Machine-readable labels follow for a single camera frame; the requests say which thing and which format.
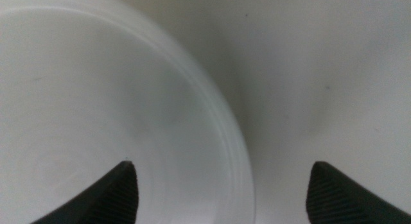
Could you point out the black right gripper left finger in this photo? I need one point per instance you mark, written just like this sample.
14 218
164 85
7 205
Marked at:
109 198

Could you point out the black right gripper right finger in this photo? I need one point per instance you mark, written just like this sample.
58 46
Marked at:
337 198

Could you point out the white shallow bowl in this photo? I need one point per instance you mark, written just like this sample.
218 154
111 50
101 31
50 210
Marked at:
96 95

